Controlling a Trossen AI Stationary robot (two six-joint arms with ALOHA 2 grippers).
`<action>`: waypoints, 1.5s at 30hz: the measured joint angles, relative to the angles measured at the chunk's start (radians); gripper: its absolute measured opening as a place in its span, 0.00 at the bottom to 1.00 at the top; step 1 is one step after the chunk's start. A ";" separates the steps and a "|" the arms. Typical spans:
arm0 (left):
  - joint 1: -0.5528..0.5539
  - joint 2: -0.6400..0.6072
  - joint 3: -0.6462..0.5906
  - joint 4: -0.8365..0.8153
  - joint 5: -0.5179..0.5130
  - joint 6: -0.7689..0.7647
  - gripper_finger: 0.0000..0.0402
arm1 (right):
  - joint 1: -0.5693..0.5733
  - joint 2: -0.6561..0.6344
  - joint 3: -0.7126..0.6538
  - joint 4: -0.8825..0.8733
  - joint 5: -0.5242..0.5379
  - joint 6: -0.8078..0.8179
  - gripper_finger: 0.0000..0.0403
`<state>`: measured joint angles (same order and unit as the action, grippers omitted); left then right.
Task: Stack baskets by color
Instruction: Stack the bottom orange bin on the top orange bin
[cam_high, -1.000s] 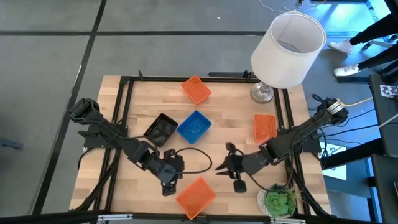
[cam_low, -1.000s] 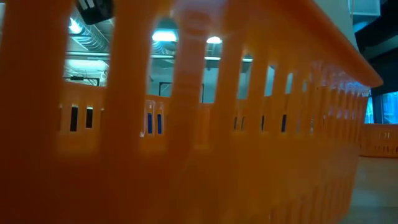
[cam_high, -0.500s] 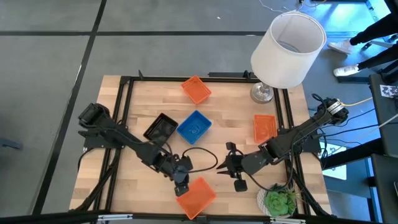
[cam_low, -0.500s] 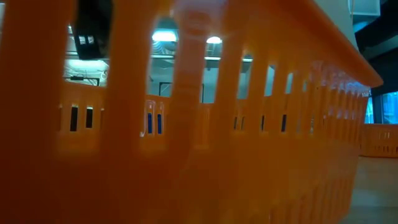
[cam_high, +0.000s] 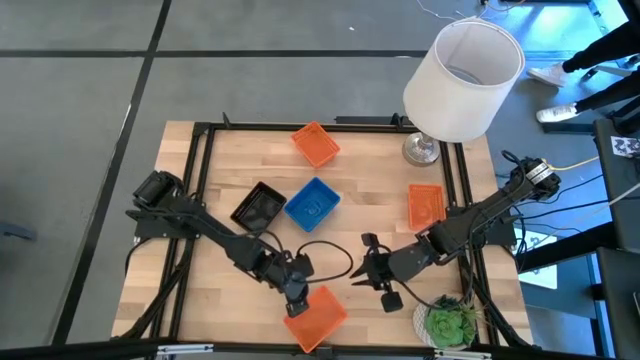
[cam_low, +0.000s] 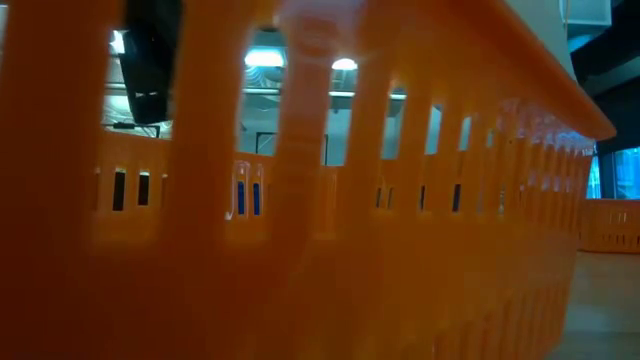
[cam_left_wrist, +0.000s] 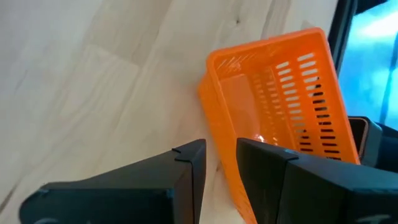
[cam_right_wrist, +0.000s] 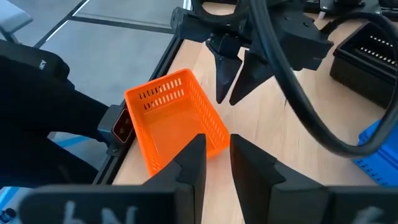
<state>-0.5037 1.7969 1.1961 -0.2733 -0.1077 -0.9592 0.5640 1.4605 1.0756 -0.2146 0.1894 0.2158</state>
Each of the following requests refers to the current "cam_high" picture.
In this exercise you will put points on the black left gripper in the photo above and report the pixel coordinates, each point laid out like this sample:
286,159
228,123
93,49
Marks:
285,277

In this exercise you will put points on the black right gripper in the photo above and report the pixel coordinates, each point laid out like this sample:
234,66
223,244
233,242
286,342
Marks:
385,267

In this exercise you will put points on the orange plastic basket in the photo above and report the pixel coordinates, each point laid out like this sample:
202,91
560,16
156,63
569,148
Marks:
425,205
316,145
320,325

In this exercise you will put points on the blue plastic basket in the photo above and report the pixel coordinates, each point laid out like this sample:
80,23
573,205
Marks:
312,205

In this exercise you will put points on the black plastic basket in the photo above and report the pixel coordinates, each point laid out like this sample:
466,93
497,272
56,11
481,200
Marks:
257,207

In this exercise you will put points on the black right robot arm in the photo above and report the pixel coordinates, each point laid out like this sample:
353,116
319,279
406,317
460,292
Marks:
475,215

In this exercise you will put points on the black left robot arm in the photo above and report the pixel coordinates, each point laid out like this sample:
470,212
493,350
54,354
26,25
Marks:
210,227

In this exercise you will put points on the green succulent in pot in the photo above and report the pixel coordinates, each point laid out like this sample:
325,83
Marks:
445,325

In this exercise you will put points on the white floor sheet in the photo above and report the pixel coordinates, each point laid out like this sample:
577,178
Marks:
545,277

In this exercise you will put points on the black diagonal beam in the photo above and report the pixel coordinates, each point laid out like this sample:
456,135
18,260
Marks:
565,247

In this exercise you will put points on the table lamp white shade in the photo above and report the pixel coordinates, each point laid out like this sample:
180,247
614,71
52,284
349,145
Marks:
460,85

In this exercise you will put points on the white shoe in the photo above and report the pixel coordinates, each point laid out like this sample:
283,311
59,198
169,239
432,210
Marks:
547,75
557,113

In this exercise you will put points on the black side table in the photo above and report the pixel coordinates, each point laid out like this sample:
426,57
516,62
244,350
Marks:
620,200

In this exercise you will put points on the black white marker sheet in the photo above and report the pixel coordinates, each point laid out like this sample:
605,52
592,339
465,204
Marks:
625,146

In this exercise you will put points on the person's leg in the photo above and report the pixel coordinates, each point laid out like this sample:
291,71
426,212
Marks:
605,50
610,92

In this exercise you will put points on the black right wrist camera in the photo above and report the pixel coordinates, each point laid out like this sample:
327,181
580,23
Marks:
391,302

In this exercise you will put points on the silver aluminium rail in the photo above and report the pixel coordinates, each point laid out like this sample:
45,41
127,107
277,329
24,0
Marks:
462,355
185,349

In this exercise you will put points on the black aluminium table frame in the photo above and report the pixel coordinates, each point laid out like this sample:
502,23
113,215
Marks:
300,127

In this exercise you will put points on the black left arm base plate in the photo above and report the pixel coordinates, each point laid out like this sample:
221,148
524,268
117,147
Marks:
150,231

